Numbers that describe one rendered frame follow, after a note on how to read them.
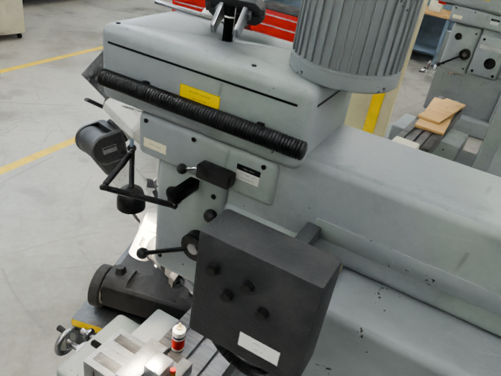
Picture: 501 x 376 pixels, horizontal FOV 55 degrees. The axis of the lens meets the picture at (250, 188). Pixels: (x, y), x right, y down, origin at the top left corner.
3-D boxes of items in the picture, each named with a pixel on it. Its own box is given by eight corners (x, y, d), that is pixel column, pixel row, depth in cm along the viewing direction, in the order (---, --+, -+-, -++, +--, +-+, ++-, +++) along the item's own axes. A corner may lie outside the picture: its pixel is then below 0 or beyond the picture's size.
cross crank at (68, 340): (47, 356, 181) (45, 335, 175) (71, 336, 191) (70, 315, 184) (78, 377, 176) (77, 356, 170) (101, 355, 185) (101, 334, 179)
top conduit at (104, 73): (96, 86, 96) (96, 69, 94) (111, 82, 99) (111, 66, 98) (297, 164, 81) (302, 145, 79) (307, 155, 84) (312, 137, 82)
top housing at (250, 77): (98, 98, 102) (96, 19, 94) (173, 71, 123) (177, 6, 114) (297, 175, 86) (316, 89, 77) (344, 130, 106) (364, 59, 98)
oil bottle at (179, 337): (168, 348, 149) (170, 324, 143) (176, 340, 152) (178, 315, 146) (179, 354, 147) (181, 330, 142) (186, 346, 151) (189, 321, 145)
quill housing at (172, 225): (148, 265, 122) (153, 154, 105) (194, 227, 138) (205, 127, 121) (211, 298, 115) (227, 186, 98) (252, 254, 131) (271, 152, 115)
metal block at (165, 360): (143, 380, 129) (144, 365, 126) (157, 365, 134) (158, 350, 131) (158, 389, 127) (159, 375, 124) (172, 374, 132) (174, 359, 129)
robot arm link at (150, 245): (159, 238, 134) (136, 218, 140) (144, 271, 136) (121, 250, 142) (186, 239, 144) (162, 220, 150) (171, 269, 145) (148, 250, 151)
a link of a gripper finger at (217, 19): (215, 35, 95) (224, 14, 98) (213, 22, 92) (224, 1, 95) (206, 33, 95) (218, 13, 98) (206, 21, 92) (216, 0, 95)
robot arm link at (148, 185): (136, 209, 175) (98, 167, 161) (165, 190, 175) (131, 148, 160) (140, 228, 166) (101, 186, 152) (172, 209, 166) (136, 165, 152)
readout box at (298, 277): (183, 333, 79) (193, 232, 68) (212, 301, 86) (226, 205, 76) (291, 395, 72) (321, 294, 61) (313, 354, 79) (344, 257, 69)
